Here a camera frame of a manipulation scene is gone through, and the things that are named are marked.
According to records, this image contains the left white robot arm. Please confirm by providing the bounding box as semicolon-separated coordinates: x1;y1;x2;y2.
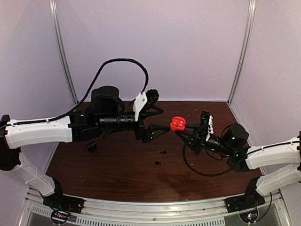
0;86;170;209

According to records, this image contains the right aluminium frame post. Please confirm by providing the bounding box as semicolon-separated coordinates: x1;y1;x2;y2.
227;0;256;105

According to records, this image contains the left aluminium frame post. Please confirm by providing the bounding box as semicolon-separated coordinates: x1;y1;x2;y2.
49;0;78;104

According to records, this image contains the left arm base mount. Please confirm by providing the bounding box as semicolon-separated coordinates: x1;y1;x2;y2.
40;178;84;226

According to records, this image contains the red earbud charging case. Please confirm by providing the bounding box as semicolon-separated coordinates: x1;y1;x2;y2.
170;116;186;132

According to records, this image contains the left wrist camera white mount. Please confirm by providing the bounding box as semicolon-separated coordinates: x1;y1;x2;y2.
133;89;159;121

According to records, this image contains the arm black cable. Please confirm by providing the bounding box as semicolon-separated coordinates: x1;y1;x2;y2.
182;141;236;177
47;58;150;123

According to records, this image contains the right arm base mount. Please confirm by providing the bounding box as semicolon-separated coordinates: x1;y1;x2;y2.
224;177;273;225

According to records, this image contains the aluminium frame post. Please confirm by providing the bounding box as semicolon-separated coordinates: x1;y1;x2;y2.
227;0;256;105
49;0;78;104

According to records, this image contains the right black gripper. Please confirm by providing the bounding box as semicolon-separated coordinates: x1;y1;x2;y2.
175;124;233;158

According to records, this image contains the black earbud charging case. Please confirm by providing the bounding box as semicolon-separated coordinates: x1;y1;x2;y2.
86;142;97;151

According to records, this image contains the aluminium front rail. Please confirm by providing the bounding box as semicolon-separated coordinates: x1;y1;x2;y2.
17;187;292;226

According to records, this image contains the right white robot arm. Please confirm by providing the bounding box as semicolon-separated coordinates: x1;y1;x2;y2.
170;119;301;208

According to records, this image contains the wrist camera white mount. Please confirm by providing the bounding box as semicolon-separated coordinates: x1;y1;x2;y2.
199;111;214;143
133;89;159;121

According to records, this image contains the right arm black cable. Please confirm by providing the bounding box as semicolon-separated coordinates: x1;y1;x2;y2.
182;141;236;177

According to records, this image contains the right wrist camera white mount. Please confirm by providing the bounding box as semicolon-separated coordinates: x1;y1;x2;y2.
199;111;214;143

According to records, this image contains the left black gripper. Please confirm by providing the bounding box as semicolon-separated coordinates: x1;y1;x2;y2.
98;111;171;143

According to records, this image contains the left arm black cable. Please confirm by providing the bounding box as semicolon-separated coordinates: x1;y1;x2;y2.
47;58;150;123

